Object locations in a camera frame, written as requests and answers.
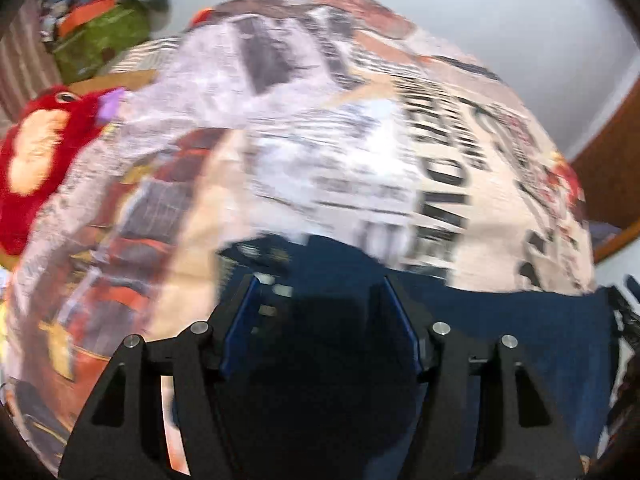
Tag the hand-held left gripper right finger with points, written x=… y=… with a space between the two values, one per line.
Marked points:
x=400 y=320

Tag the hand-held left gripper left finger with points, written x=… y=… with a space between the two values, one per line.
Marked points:
x=240 y=320

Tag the navy patterned hoodie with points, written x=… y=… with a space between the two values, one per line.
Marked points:
x=525 y=335

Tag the printed bed blanket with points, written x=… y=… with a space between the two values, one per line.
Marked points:
x=325 y=135

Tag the red plush toy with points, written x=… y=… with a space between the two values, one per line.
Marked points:
x=65 y=170

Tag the small purple toy piece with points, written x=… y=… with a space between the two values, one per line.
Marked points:
x=112 y=103

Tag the wooden door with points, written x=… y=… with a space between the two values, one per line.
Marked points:
x=612 y=160

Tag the small orange object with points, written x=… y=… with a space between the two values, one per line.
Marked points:
x=201 y=14

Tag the green storage bag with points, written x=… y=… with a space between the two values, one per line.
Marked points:
x=100 y=40

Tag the striped curtain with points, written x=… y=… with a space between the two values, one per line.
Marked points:
x=22 y=70

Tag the orange box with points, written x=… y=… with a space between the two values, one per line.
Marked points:
x=85 y=14

